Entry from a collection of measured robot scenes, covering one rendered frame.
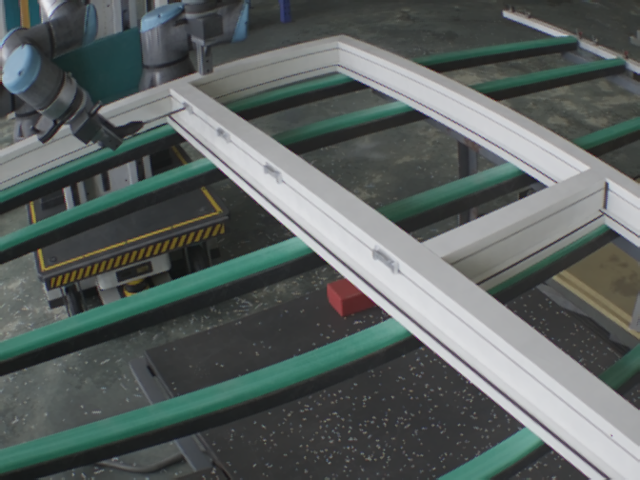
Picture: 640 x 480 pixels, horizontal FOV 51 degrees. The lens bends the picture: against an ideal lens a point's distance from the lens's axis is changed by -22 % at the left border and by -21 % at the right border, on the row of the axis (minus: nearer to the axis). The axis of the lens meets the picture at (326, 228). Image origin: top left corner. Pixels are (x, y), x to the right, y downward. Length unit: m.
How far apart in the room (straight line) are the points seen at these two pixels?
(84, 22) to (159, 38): 0.82
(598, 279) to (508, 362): 0.66
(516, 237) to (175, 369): 0.65
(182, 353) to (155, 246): 0.93
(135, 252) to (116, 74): 0.56
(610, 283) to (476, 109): 0.44
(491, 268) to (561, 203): 0.16
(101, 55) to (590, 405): 1.92
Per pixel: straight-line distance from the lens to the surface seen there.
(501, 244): 1.08
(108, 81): 2.40
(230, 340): 1.46
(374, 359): 0.99
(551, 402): 0.84
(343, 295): 1.47
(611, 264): 1.56
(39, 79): 1.33
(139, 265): 2.38
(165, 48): 2.25
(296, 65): 1.80
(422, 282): 0.97
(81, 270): 2.32
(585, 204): 1.21
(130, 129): 1.53
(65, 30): 1.45
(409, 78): 1.63
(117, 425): 0.91
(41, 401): 2.36
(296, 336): 1.45
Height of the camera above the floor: 1.48
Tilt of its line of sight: 31 degrees down
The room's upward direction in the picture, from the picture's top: 5 degrees counter-clockwise
